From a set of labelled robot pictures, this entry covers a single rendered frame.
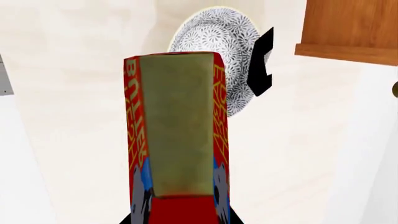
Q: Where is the white grey patterned plate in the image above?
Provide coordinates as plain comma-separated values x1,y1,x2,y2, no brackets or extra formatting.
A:
167,6,261,118

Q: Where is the grey metal panel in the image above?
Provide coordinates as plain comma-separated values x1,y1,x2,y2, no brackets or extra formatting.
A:
0,54,15,97

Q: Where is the black c-shaped object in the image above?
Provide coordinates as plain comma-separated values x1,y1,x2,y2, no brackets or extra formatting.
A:
247,26,275,97

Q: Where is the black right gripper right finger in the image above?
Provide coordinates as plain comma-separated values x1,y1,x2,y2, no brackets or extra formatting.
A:
229,207,247,224

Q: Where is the brown wooden cabinet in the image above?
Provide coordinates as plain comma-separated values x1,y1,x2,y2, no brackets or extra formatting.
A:
294,0,398,67

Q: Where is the red butter box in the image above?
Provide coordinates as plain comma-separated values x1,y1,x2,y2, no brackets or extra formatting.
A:
123,50,231,224

